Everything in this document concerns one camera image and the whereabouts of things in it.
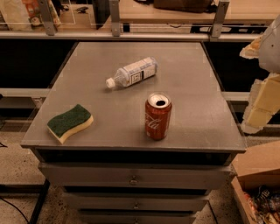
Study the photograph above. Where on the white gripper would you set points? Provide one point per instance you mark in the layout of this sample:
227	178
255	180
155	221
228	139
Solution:
271	48

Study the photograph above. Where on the clear plastic water bottle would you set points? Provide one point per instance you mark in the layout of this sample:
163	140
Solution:
133	73

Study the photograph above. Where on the brown cardboard box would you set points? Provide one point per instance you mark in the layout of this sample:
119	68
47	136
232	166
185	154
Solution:
259	165

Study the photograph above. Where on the dark bag on bench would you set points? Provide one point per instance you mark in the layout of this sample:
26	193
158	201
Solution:
195	6

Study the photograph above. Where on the red Coca-Cola can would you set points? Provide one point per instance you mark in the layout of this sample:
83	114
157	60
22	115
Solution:
158	109

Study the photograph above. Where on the snack packets in box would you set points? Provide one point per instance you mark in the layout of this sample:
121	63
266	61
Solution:
264	204

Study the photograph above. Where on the grey drawer cabinet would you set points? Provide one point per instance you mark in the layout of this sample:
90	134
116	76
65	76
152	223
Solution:
112	172

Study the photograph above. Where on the green and yellow sponge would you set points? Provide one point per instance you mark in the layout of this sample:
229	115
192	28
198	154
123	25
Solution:
69	123

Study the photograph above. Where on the colourful bag behind railing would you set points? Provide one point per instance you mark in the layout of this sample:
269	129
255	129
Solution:
25	15

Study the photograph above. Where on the metal railing frame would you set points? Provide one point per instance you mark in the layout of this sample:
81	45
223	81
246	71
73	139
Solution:
234	20

